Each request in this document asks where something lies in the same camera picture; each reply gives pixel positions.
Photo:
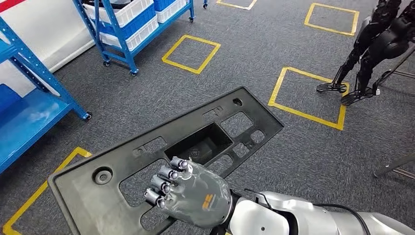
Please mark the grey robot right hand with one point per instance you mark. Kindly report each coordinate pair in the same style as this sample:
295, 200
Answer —
197, 198

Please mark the black plastic panel part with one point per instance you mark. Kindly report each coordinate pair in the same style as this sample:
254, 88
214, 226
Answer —
81, 201

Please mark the blue metal shelf rack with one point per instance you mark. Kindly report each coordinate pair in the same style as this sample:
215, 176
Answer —
32, 129

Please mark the white plastic bin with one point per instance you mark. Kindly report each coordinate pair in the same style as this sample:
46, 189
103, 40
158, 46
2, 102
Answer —
133, 11
142, 34
172, 11

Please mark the blue wheeled cart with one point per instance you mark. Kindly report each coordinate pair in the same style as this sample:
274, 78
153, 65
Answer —
121, 42

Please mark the blue plastic bin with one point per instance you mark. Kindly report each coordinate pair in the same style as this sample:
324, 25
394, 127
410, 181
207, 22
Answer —
139, 21
162, 4
8, 97

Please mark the grey metal stand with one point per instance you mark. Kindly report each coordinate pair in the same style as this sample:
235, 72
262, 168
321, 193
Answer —
394, 165

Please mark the red barrier belt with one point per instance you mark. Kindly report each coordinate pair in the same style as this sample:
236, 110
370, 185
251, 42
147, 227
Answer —
8, 4

